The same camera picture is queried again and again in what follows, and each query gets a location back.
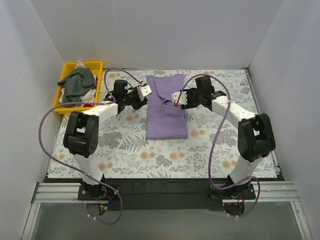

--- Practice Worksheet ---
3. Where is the aluminium frame rail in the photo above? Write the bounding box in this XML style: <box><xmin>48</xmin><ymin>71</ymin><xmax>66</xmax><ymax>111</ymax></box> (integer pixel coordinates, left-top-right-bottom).
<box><xmin>20</xmin><ymin>181</ymin><xmax>86</xmax><ymax>240</ymax></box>

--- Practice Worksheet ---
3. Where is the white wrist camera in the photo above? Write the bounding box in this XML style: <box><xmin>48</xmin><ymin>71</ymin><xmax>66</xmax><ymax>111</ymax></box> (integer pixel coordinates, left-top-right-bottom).
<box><xmin>137</xmin><ymin>84</ymin><xmax>152</xmax><ymax>100</ymax></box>
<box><xmin>171</xmin><ymin>91</ymin><xmax>188</xmax><ymax>107</ymax></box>

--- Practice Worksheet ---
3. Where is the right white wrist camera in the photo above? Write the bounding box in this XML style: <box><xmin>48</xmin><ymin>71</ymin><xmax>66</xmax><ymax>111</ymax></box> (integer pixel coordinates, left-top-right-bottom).
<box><xmin>171</xmin><ymin>91</ymin><xmax>188</xmax><ymax>107</ymax></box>

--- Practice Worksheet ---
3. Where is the dark grey t-shirt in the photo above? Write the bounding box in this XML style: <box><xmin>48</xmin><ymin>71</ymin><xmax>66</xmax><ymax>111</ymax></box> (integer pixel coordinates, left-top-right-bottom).
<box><xmin>57</xmin><ymin>67</ymin><xmax>97</xmax><ymax>108</ymax></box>

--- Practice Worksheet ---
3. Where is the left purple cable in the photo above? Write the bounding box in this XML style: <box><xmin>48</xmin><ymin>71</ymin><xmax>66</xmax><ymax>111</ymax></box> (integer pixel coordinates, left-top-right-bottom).
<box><xmin>37</xmin><ymin>67</ymin><xmax>147</xmax><ymax>225</ymax></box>

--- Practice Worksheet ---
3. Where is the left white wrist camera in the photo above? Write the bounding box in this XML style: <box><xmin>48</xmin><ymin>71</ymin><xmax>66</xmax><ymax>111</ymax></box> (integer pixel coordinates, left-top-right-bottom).
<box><xmin>137</xmin><ymin>84</ymin><xmax>152</xmax><ymax>100</ymax></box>

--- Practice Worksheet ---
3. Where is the purple cable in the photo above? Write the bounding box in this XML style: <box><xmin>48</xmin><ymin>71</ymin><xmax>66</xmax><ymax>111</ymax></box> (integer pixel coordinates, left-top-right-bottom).
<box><xmin>179</xmin><ymin>73</ymin><xmax>261</xmax><ymax>219</ymax></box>
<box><xmin>37</xmin><ymin>67</ymin><xmax>147</xmax><ymax>225</ymax></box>

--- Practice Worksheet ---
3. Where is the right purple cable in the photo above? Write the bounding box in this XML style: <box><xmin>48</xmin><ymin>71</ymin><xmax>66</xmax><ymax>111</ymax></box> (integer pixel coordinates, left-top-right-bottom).
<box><xmin>179</xmin><ymin>73</ymin><xmax>261</xmax><ymax>219</ymax></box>

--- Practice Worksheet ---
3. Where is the red t-shirt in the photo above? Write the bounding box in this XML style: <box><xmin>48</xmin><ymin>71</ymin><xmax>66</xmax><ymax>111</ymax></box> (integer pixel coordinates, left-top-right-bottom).
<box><xmin>82</xmin><ymin>75</ymin><xmax>98</xmax><ymax>108</ymax></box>

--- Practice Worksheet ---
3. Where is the floral table mat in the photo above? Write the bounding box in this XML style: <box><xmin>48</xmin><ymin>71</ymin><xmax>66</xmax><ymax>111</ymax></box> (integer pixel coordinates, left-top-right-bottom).
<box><xmin>47</xmin><ymin>69</ymin><xmax>278</xmax><ymax>179</ymax></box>

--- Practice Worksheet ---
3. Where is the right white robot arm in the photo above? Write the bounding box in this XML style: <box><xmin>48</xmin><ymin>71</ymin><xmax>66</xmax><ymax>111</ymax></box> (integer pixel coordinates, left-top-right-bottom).
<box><xmin>171</xmin><ymin>73</ymin><xmax>276</xmax><ymax>199</ymax></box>

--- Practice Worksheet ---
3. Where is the purple t-shirt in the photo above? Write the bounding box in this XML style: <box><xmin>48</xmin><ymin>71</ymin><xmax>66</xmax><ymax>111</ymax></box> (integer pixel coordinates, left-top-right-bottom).
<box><xmin>145</xmin><ymin>74</ymin><xmax>189</xmax><ymax>140</ymax></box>

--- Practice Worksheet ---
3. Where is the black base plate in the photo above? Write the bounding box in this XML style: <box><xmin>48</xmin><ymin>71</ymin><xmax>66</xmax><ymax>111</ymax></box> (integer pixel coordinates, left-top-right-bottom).
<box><xmin>77</xmin><ymin>178</ymin><xmax>257</xmax><ymax>212</ymax></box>

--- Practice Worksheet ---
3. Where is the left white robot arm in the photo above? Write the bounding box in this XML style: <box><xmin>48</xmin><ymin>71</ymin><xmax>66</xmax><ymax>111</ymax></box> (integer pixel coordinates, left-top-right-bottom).
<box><xmin>63</xmin><ymin>79</ymin><xmax>152</xmax><ymax>200</ymax></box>

